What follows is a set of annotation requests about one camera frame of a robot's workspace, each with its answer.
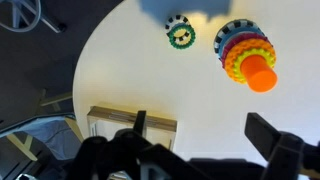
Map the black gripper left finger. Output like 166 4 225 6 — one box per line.
132 110 148 138

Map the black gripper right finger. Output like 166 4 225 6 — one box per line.
244 112 285 164

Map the wooden tray with slots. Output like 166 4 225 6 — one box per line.
86 105 178 153

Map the orange stacker peg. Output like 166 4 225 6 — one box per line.
239 54 279 94

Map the wooden chair blue-grey seat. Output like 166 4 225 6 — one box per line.
0 91 85 168

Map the white swivel chair base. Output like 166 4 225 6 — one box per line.
0 0 68 34

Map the orange knobbed ring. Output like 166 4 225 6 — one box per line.
224 37 277 83

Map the dark green knobbed ring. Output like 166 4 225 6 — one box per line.
167 24 197 50

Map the red knobbed ring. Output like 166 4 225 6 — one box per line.
219 32 272 64

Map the blue knobbed ring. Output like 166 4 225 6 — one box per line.
217 26 266 60

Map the small black white striped ring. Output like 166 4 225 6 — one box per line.
164 14 192 43

